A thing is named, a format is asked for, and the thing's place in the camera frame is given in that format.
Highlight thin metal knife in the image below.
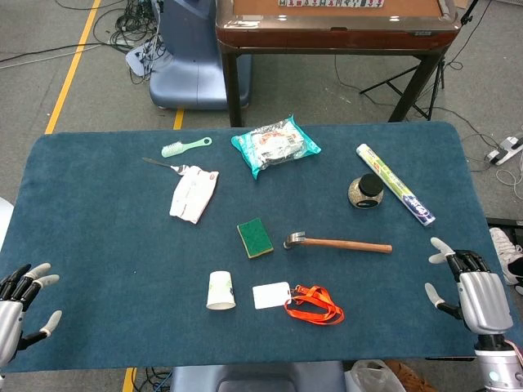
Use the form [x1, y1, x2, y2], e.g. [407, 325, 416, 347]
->
[141, 157, 181, 171]

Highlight clear plastic bag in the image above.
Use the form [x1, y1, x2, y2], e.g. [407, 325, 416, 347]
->
[345, 359, 405, 392]

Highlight black tripod stand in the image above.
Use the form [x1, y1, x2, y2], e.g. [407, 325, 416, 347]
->
[359, 0, 481, 122]

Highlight light green brush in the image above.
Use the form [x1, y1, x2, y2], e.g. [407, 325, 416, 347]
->
[160, 136, 213, 159]

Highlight blue table cloth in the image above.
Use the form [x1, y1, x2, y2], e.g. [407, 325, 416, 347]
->
[0, 121, 510, 373]

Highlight wooden handle claw hammer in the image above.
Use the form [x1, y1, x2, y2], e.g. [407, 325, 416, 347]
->
[283, 231, 393, 255]

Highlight white paper cup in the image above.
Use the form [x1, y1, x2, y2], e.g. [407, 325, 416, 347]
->
[205, 270, 237, 310]

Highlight brown bag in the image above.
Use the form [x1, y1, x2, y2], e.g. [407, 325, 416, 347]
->
[386, 359, 436, 392]

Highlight glass jar black lid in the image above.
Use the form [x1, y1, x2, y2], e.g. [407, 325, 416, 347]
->
[347, 173, 385, 210]

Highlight face-up mahjong tile row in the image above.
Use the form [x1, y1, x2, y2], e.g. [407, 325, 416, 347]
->
[278, 0, 385, 8]

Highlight green yellow sponge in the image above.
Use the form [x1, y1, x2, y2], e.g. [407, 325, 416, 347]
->
[236, 217, 275, 260]

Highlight white power strip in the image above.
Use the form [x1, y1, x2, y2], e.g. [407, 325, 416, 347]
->
[485, 136, 523, 166]

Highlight cling film roll tube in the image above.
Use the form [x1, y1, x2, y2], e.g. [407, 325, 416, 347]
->
[355, 143, 436, 227]

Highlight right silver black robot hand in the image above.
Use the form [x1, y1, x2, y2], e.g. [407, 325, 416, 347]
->
[423, 237, 515, 350]

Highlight teal snack package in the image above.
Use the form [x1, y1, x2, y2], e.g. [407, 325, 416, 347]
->
[230, 114, 322, 180]

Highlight grey blue robot torso base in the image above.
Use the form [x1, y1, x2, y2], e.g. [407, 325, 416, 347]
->
[169, 361, 348, 392]

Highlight white badge card holder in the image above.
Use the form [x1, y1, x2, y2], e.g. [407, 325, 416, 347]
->
[252, 281, 293, 310]

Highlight orange lanyard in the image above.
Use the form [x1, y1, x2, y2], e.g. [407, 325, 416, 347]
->
[284, 284, 346, 326]

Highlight brown mahjong table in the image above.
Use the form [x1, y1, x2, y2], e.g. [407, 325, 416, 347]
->
[215, 0, 463, 127]

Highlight white wet wipes pack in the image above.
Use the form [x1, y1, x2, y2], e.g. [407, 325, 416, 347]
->
[169, 163, 220, 225]

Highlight white sneaker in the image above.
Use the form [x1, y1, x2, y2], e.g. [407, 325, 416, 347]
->
[489, 227, 523, 286]

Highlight white multi-socket adapter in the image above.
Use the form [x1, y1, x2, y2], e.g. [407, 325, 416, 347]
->
[124, 42, 159, 77]

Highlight black cable bundle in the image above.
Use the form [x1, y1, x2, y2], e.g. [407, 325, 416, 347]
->
[92, 0, 164, 85]

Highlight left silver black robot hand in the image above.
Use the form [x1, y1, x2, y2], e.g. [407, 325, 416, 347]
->
[0, 262, 63, 368]

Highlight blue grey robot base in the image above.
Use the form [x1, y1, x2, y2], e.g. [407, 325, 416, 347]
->
[149, 0, 253, 110]

